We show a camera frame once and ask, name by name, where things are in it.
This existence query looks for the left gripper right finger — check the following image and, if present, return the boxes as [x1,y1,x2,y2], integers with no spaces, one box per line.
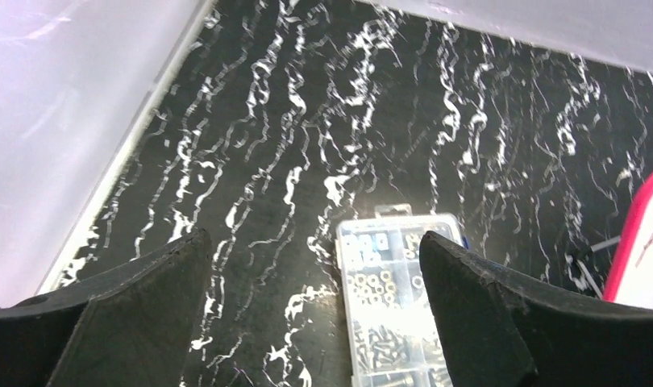
[419,231,653,386]

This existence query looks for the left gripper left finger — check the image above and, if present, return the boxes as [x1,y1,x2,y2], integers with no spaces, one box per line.
[0,229,212,386]

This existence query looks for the pink framed whiteboard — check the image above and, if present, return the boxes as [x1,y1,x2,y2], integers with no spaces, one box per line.
[602,173,653,310]

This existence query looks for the clear plastic screw box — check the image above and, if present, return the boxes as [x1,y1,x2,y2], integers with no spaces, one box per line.
[335,203,466,386]

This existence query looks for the wire whiteboard stand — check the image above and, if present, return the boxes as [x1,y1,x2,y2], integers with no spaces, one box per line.
[565,235,621,299]

